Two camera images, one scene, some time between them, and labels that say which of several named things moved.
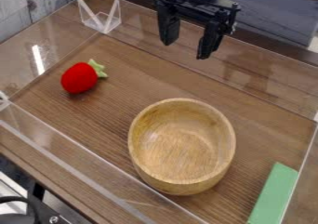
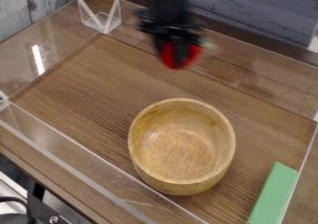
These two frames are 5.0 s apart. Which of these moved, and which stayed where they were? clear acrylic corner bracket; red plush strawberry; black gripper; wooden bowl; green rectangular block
Moved: red plush strawberry; black gripper
Stayed: clear acrylic corner bracket; green rectangular block; wooden bowl
